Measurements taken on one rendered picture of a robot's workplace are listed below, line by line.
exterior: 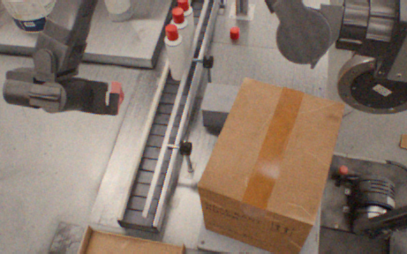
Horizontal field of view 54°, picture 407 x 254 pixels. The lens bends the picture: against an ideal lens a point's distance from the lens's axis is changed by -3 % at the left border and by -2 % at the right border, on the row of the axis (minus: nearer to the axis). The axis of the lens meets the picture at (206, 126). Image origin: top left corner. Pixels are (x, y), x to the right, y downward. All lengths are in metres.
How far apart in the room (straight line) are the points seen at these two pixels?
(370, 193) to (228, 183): 0.93
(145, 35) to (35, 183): 0.60
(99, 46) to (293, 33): 0.97
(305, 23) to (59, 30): 0.39
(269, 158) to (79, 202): 0.58
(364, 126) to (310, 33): 1.77
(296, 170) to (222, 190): 0.16
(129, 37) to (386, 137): 1.47
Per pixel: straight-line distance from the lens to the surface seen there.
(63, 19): 0.71
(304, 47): 0.58
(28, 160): 1.33
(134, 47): 1.41
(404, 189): 1.93
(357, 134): 2.29
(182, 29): 1.21
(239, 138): 0.87
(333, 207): 1.78
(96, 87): 0.82
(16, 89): 0.79
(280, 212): 0.81
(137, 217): 1.08
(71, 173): 1.25
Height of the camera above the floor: 1.87
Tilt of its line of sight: 57 degrees down
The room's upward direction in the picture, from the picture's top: 6 degrees counter-clockwise
